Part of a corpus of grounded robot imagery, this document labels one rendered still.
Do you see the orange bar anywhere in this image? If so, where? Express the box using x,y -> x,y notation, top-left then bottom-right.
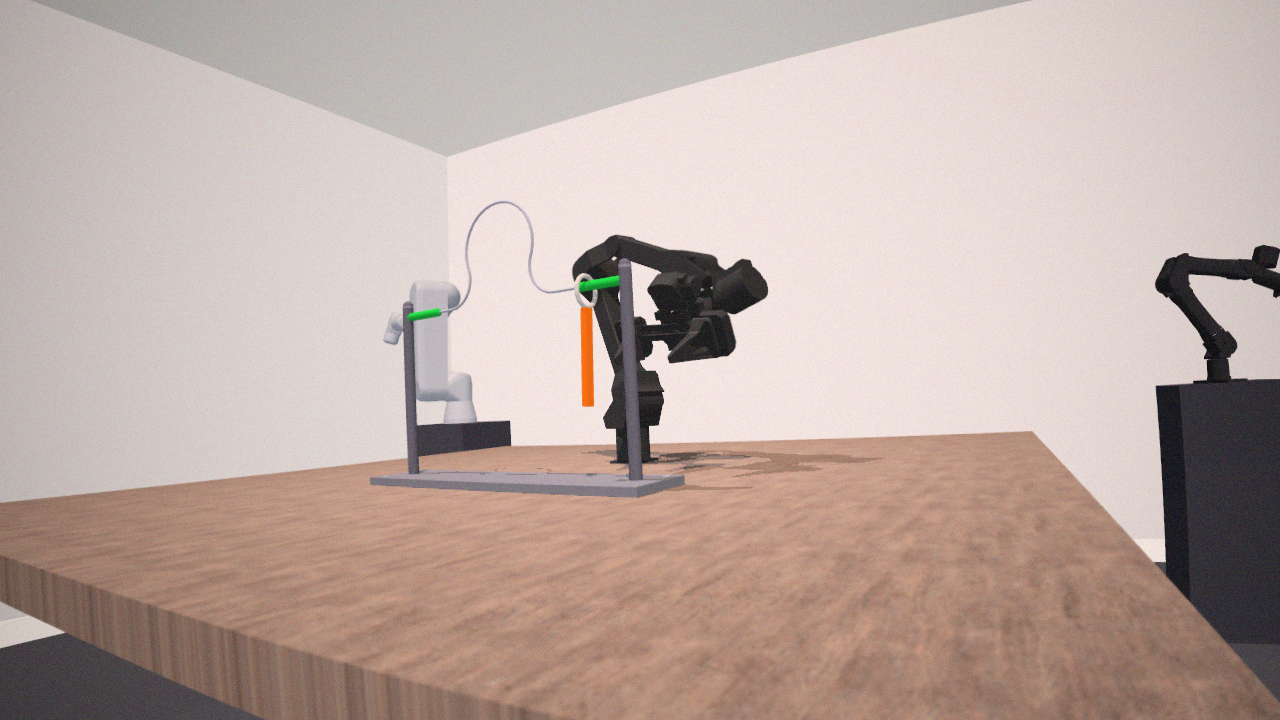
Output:
573,273 -> 598,407

